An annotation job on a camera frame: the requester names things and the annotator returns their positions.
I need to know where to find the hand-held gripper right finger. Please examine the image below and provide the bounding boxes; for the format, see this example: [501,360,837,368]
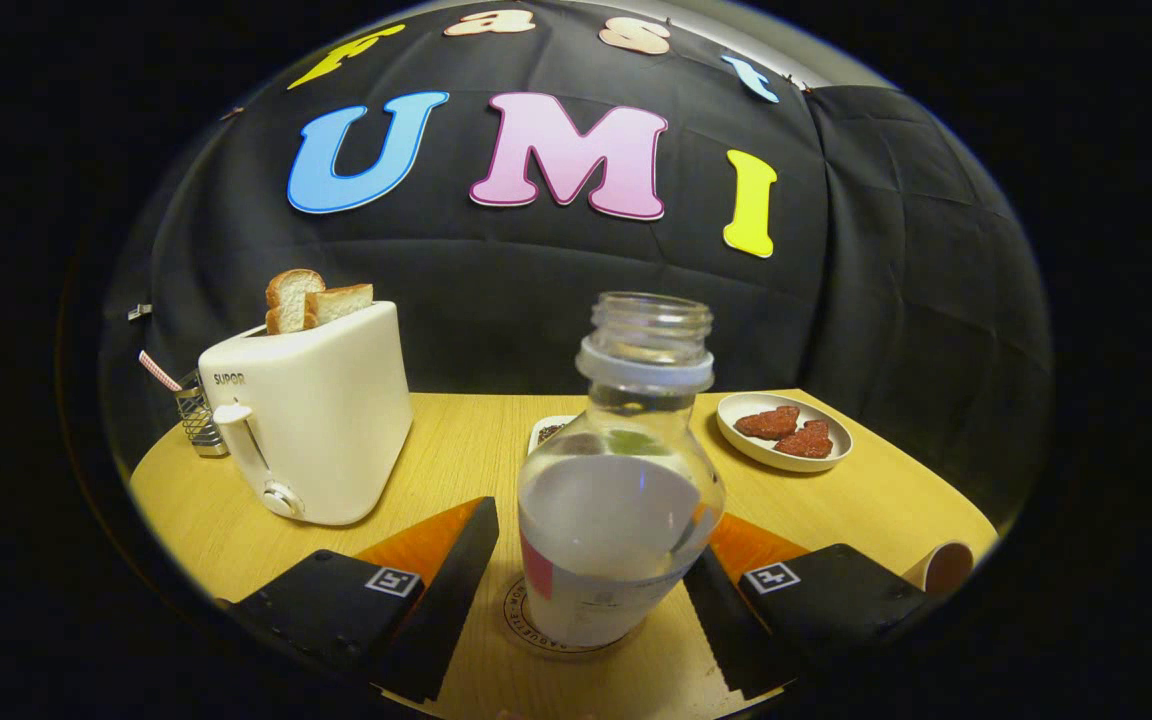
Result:
[681,512,937,701]

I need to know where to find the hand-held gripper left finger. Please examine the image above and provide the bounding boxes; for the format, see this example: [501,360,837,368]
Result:
[221,496,500,704]

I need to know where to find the round printed coaster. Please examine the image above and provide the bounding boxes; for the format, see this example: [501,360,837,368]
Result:
[502,575,637,656]

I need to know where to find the clear juice bottle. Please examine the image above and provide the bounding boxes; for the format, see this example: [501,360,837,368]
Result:
[517,292,727,649]

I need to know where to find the cream cup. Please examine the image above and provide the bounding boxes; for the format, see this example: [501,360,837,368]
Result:
[901,541,977,597]

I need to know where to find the wooden table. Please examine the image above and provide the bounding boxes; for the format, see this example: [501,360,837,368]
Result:
[129,388,999,720]

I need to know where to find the small white divided dish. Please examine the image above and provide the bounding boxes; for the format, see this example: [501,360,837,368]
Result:
[528,414,587,456]

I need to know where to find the white round plate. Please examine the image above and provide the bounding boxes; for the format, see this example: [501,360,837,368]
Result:
[716,392,854,474]

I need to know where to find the red heart-shaped cookie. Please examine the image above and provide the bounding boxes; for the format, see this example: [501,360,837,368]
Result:
[734,405,801,442]
[774,420,834,460]

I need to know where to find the cream toaster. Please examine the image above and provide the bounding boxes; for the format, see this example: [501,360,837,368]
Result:
[198,300,414,527]

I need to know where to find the toasted bread slice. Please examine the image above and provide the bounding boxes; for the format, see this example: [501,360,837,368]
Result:
[265,269,326,336]
[304,283,375,329]

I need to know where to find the pink striped straw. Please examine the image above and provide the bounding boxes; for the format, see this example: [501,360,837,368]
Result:
[138,350,183,393]

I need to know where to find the wire mesh basket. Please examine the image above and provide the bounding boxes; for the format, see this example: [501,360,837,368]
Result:
[174,370,230,459]

